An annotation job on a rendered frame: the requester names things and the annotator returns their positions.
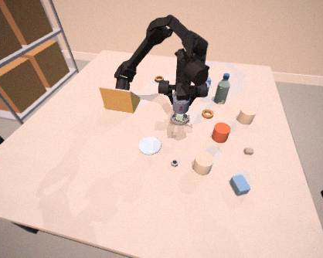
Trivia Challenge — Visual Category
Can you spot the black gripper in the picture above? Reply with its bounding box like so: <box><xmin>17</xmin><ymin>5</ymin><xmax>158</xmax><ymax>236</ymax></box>
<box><xmin>158</xmin><ymin>73</ymin><xmax>208</xmax><ymax>106</ymax></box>

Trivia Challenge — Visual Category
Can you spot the beige cylinder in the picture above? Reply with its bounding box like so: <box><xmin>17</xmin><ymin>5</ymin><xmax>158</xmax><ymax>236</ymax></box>
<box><xmin>237</xmin><ymin>106</ymin><xmax>257</xmax><ymax>125</ymax></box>
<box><xmin>193</xmin><ymin>151</ymin><xmax>214</xmax><ymax>175</ymax></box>

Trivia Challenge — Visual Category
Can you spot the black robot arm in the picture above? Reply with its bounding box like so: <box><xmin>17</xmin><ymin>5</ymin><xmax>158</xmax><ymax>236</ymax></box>
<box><xmin>114</xmin><ymin>15</ymin><xmax>210</xmax><ymax>100</ymax></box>

